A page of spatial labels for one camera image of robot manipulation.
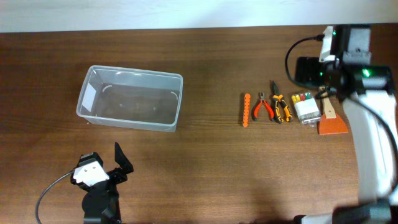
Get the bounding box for clear box of coloured bits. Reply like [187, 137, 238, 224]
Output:
[291, 91, 322, 124]

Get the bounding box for orange scraper wooden handle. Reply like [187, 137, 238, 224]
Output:
[318, 86, 348, 135]

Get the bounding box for clear plastic container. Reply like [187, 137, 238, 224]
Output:
[76, 65, 183, 133]

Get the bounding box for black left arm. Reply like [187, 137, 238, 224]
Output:
[70, 143, 134, 224]

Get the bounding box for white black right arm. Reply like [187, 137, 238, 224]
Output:
[292, 24, 397, 223]

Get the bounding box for orange black long-nose pliers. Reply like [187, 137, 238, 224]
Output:
[271, 80, 293, 124]

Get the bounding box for orange perforated strip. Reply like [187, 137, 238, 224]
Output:
[243, 93, 251, 128]

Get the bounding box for black right camera cable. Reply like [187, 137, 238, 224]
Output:
[284, 34, 326, 90]

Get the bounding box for black camera cable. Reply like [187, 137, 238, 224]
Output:
[284, 34, 326, 90]
[35, 170, 75, 224]

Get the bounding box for black left camera cable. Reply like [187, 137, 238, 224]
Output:
[35, 170, 75, 224]

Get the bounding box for red handled small pliers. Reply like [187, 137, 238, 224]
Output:
[251, 91, 275, 122]

